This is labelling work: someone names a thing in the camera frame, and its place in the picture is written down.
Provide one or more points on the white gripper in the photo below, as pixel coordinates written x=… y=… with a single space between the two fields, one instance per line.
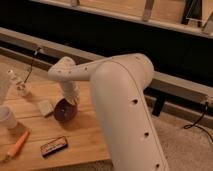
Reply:
x=70 y=91

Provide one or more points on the purple ceramic bowl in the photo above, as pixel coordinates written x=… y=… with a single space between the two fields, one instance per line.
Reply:
x=64 y=111

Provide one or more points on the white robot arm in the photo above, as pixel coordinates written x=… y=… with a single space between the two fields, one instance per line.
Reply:
x=117 y=87

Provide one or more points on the white sponge block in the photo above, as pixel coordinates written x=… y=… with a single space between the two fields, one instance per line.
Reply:
x=45 y=107

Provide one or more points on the clear plastic bottle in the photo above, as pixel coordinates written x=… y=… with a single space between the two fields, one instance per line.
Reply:
x=18 y=82

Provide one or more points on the black candy bar box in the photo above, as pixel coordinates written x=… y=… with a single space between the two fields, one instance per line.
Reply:
x=53 y=146

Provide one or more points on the white paper cup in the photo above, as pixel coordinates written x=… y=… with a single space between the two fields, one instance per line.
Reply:
x=7 y=118

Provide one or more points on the orange marker pen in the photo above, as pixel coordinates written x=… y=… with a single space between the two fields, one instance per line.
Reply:
x=14 y=149

